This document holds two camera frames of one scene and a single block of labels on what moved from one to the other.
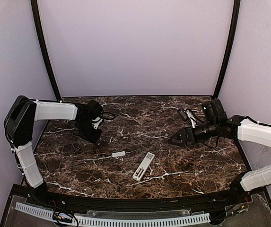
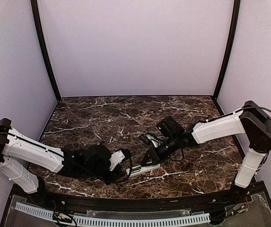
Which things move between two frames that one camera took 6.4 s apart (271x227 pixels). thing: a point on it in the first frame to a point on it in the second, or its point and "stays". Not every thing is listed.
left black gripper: x=91 y=134 to x=116 y=175
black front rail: x=216 y=201 stays
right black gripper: x=189 y=133 to x=154 y=153
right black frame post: x=236 y=12 stays
